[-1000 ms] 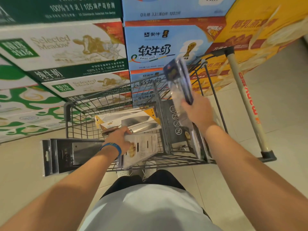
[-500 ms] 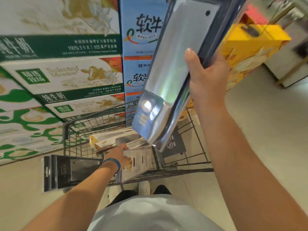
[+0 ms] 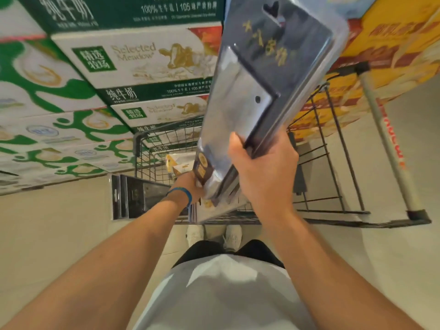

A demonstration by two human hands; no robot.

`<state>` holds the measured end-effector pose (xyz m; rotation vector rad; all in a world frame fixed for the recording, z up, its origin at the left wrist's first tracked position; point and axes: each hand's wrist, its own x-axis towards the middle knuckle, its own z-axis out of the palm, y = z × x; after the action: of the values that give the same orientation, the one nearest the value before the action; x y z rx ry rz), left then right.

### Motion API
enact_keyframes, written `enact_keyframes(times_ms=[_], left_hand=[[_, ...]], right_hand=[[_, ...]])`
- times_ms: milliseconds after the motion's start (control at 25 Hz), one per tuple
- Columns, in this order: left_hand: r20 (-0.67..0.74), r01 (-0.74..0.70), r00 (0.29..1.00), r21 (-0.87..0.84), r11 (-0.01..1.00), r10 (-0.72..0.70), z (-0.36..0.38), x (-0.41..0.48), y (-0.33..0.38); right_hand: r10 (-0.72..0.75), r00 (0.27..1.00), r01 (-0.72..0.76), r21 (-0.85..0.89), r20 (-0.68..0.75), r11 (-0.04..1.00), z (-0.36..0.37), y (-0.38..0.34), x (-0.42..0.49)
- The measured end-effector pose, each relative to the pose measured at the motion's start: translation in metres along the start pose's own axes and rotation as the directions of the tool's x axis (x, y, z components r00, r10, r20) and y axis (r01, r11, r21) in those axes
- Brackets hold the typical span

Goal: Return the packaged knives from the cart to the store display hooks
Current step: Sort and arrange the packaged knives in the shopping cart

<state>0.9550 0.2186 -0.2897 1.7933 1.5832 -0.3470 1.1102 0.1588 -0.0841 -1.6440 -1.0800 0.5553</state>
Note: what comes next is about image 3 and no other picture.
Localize stack of light blue cartons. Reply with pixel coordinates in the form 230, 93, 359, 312
326, 0, 379, 21

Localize white shirt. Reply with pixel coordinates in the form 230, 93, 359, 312
132, 254, 317, 330

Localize person's left hand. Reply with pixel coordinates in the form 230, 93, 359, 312
175, 171, 207, 207

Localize black cleaver packets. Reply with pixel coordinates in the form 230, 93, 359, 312
194, 0, 350, 224
110, 173, 190, 220

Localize person's right hand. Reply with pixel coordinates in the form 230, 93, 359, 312
228, 128, 300, 220

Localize stack of green swirl cartons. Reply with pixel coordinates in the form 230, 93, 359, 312
0, 0, 138, 196

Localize person's right forearm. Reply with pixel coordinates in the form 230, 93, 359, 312
261, 206, 424, 330

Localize white shoe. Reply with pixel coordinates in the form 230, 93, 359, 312
185, 225, 205, 248
223, 225, 243, 251

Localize white right shoe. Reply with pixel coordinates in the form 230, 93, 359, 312
223, 225, 243, 251

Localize stack of dark green cartons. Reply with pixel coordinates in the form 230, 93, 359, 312
13, 0, 227, 152

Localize white left shoe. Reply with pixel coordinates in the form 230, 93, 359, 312
185, 225, 205, 248

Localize grey wire shopping cart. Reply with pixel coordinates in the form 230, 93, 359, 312
132, 61, 432, 229

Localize person's left forearm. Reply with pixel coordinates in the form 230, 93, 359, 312
0, 197, 190, 330

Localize black shorts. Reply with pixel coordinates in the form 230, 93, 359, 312
171, 239, 286, 270

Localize blue wristband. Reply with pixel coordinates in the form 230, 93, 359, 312
166, 187, 193, 209

